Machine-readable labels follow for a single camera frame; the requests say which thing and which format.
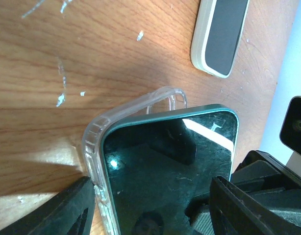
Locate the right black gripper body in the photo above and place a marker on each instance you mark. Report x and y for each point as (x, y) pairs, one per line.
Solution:
(267, 181)

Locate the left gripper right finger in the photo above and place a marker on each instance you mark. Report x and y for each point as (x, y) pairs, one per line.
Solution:
(233, 212)

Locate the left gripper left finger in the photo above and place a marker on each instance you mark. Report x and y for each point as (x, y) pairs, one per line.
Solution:
(70, 212)

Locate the teal phone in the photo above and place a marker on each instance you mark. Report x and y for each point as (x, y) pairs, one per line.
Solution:
(156, 164)

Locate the white phone case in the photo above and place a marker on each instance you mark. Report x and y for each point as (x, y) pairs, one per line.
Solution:
(200, 36)

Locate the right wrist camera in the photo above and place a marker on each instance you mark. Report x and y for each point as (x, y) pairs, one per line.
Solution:
(290, 134)

